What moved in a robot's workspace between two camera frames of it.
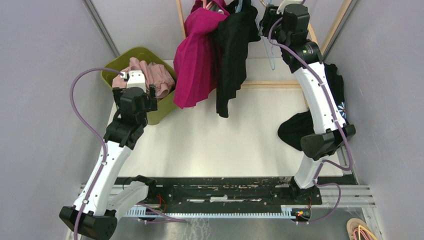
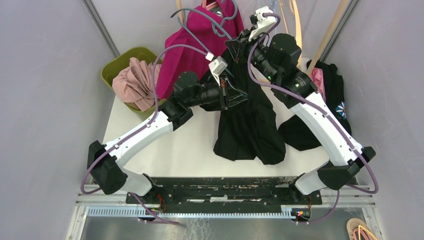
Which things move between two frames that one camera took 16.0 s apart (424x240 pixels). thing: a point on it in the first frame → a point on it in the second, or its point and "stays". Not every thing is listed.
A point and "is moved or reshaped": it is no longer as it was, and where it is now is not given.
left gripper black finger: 117,92 → 235,96
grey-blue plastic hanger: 239,7 → 217,27
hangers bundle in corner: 358,229 stays
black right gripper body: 270,17 → 244,41
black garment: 238,28 → 247,127
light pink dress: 154,74 is moved or reshaped
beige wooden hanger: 312,33 is moved or reshaped
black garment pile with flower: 292,128 stays
